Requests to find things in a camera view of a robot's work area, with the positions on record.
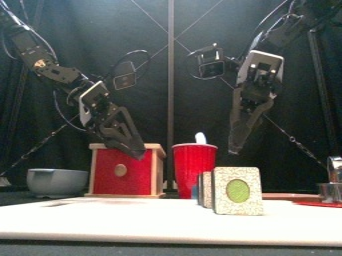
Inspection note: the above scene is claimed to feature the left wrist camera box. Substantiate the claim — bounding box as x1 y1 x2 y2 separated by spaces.
111 59 140 91

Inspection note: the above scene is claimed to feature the thin white brace cord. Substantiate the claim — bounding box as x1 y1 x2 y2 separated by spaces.
0 0 227 176
127 0 329 169

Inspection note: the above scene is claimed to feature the shiny metal cup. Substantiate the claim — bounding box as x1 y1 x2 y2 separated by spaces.
315 155 342 205

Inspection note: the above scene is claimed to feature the toy sushi piece green centre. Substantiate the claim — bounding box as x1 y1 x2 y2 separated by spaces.
211 166 266 216

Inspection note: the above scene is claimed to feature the white cutting board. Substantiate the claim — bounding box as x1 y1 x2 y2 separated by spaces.
0 196 342 248

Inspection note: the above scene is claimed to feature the thin vertical frame pole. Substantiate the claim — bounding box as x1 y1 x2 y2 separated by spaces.
166 0 176 191

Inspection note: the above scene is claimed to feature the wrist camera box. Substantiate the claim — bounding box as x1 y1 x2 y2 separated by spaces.
195 46 229 81
111 59 140 91

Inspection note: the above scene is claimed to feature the grey-blue bowl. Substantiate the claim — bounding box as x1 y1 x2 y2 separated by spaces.
26 167 91 200

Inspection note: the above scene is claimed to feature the red plastic cup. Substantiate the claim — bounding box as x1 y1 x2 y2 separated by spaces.
171 142 221 200

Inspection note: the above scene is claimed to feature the wooden box with red panel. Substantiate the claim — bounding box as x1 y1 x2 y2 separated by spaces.
86 142 167 199

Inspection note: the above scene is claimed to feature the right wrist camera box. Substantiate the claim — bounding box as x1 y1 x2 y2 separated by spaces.
195 46 229 81

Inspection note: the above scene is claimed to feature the black frame post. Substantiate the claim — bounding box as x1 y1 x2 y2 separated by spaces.
306 26 338 158

